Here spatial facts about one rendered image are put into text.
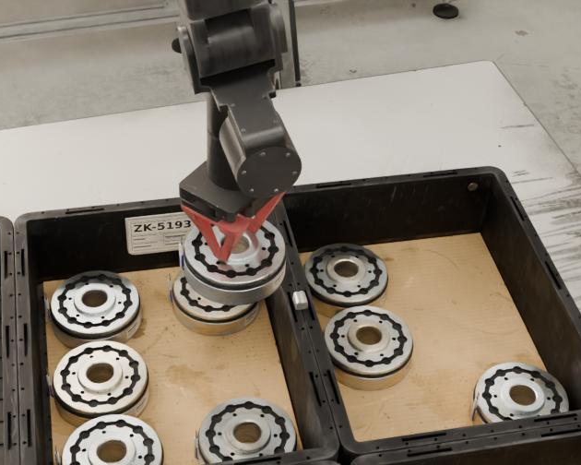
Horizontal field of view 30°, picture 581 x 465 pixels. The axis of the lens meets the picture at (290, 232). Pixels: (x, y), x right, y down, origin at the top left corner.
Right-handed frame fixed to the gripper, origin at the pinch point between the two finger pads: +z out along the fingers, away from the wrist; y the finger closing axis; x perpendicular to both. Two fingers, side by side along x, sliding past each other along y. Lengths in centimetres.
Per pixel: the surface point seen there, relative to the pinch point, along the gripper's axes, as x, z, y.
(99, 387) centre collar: 8.2, 17.2, -12.9
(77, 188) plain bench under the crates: 46, 36, 23
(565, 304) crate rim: -28.5, 10.6, 22.5
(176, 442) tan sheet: -1.2, 20.7, -11.6
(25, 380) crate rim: 11.1, 10.8, -20.0
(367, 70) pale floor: 75, 110, 168
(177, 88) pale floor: 113, 110, 128
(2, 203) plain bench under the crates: 53, 36, 14
